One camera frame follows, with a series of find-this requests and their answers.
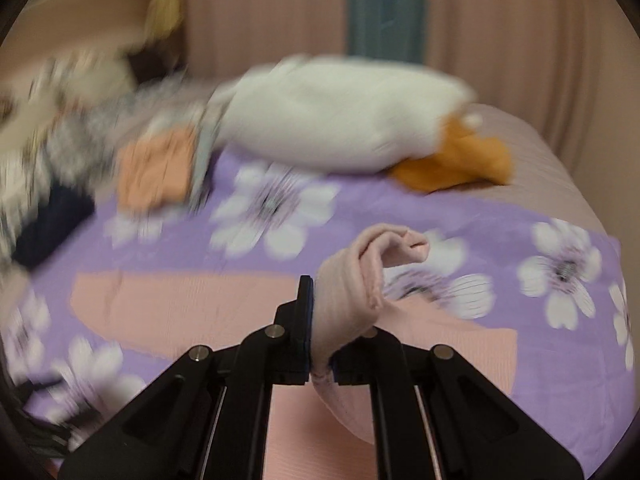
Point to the yellow striped hanging cloth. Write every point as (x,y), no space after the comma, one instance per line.
(163,17)

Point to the white goose plush toy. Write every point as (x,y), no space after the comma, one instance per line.
(360,116)

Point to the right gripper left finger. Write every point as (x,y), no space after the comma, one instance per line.
(207,415)

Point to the beige curtain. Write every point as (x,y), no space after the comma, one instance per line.
(568,67)

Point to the orange patterned folded garment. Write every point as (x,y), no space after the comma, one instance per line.
(155,170)

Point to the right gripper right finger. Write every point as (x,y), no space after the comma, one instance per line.
(437,416)

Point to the teal curtain strip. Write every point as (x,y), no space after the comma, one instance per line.
(392,30)

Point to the purple floral bed sheet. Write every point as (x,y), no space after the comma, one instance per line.
(536,303)

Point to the grey plaid blanket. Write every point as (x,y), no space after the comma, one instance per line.
(57,128)

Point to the dark navy garment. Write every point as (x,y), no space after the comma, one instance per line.
(55,221)

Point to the pink knit sweater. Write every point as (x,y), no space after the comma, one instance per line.
(320,430)

